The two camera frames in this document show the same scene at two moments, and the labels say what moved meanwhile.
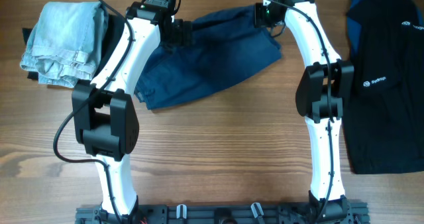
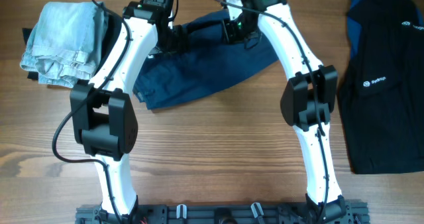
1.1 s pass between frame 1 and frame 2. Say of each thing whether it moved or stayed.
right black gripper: moved
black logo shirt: stayed
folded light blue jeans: stayed
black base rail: stayed
